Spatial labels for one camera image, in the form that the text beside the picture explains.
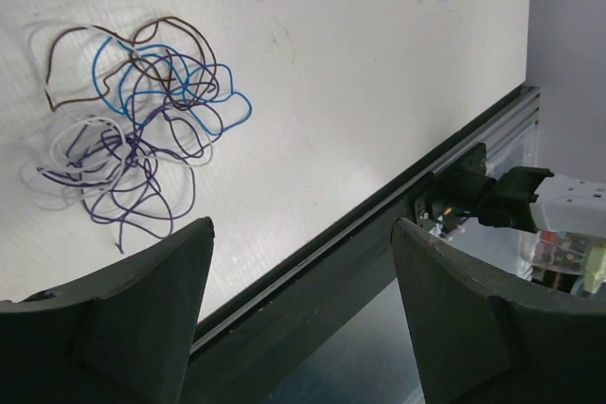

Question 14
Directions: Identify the brown wire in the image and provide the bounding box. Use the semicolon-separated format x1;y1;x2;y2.
45;16;220;112

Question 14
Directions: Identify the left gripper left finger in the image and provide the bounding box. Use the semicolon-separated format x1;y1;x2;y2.
1;218;215;403

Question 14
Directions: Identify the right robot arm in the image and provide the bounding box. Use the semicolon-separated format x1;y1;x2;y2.
434;167;605;240

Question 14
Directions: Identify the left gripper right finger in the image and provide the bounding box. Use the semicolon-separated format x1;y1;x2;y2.
391;219;605;403

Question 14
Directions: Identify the dark blue wire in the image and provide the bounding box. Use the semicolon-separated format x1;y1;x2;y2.
92;35;253;136

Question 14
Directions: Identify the purple wire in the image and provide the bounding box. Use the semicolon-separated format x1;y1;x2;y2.
37;54;223;254

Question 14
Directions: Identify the white wire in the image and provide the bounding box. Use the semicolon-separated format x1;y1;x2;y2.
19;20;214;211

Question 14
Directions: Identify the aluminium front rail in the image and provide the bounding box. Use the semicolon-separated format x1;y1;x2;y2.
424;85;541;175

